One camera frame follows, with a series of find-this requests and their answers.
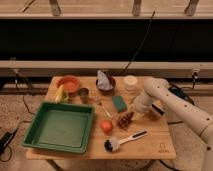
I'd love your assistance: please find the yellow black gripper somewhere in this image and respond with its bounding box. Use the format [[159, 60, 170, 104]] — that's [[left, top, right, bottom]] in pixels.
[[145, 105, 164, 121]]

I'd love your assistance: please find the dark red grape bunch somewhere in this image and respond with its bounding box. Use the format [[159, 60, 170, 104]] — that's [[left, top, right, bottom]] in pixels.
[[117, 112, 134, 130]]

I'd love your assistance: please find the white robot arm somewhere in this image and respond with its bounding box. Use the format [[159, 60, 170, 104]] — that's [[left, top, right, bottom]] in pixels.
[[133, 77, 213, 171]]

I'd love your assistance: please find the white paper cup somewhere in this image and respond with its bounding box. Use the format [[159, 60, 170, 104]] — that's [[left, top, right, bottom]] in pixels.
[[124, 75, 138, 91]]

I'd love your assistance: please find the small metal cup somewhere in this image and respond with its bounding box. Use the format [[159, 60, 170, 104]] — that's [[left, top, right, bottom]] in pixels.
[[78, 88, 89, 104]]

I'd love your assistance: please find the blue black box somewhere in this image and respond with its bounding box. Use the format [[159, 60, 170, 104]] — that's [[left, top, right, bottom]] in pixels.
[[169, 85, 194, 104]]

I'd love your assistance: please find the green sponge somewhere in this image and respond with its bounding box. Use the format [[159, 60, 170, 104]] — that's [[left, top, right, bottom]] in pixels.
[[112, 96, 127, 113]]

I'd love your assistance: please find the orange tomato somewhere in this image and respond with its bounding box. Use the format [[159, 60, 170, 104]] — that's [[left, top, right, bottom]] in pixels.
[[100, 120, 113, 133]]

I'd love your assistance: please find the white dish brush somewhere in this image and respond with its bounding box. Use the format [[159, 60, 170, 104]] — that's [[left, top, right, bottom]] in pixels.
[[104, 131, 148, 152]]

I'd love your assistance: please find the dark brown bowl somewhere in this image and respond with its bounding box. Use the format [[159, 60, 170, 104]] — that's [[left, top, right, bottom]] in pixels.
[[95, 77, 116, 94]]

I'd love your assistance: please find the metal spoon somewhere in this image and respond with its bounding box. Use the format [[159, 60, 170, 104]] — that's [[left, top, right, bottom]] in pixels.
[[99, 102, 113, 119]]

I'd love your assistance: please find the crumpled grey cloth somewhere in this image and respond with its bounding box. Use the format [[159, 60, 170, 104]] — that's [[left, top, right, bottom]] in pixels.
[[97, 70, 111, 90]]

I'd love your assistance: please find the green plastic tray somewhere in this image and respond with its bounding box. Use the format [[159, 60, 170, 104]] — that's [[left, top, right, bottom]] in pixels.
[[22, 102, 94, 154]]

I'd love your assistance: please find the orange plastic bowl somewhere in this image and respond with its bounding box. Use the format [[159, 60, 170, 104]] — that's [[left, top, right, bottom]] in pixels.
[[56, 75, 80, 94]]

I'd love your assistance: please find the black power adapter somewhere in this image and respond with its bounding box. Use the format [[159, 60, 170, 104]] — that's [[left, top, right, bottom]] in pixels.
[[0, 132, 14, 155]]

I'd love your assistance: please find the black cable on floor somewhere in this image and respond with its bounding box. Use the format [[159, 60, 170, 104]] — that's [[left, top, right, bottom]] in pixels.
[[0, 68, 36, 163]]

